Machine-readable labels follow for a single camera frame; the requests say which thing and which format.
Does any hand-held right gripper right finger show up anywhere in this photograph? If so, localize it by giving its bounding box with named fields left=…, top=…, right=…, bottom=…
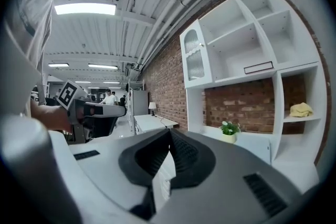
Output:
left=151, top=127, right=303, bottom=224

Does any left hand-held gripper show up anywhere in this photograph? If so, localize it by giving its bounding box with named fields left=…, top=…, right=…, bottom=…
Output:
left=57, top=80, right=127, bottom=144

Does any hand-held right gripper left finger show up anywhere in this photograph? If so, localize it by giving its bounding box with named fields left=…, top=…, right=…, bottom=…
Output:
left=48, top=127, right=173, bottom=221

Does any white arched glass cabinet door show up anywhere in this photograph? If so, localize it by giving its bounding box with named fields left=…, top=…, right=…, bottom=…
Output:
left=179, top=19, right=214, bottom=89

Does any person's left forearm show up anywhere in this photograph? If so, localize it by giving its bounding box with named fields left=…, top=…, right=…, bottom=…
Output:
left=30, top=98, right=72, bottom=133

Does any white open-shelf cabinet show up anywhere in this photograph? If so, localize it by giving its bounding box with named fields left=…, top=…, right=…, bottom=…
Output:
left=179, top=0, right=329, bottom=167

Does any white desk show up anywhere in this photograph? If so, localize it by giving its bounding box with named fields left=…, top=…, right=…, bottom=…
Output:
left=133, top=113, right=180, bottom=136

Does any potted plant with white flowers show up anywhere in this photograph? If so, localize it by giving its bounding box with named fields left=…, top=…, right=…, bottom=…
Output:
left=218, top=120, right=242, bottom=144

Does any tall white locker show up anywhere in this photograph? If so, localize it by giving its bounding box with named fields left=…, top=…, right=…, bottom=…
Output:
left=127, top=89, right=150, bottom=130

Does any white drawer unit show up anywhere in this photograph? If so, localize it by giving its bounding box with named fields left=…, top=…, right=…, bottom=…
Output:
left=153, top=156, right=177, bottom=208

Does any large rectangular ceiling light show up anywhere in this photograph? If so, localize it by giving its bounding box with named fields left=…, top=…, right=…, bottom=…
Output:
left=54, top=3, right=117, bottom=16

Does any yellow cloth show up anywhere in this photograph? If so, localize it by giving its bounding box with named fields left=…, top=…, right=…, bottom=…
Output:
left=289, top=102, right=314, bottom=118

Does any person's light grey shirt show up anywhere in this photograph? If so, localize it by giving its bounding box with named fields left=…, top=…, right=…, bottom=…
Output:
left=0, top=0, right=111, bottom=113

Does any white metal bunk frame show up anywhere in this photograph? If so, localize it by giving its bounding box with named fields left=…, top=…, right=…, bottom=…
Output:
left=127, top=79, right=146, bottom=91

